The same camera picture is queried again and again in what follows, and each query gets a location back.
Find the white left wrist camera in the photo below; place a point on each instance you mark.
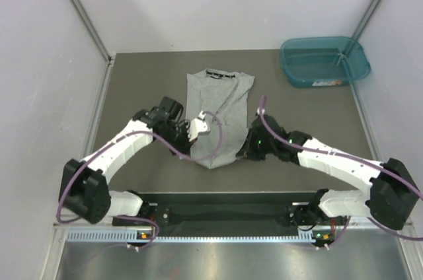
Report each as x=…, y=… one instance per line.
x=198, y=126

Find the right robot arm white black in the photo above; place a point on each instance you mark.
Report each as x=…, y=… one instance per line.
x=382, y=191

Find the teal plastic bin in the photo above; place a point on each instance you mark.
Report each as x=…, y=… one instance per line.
x=332, y=61

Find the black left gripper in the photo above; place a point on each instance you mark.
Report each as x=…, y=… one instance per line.
x=185, y=146

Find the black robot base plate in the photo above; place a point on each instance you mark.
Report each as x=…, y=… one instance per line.
x=225, y=214

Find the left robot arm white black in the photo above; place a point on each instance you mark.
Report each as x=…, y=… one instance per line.
x=85, y=183

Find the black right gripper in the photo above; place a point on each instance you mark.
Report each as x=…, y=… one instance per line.
x=247, y=151

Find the left aluminium frame post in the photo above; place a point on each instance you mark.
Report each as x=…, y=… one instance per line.
x=91, y=30

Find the grey adidas t-shirt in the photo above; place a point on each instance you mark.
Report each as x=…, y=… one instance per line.
x=225, y=95

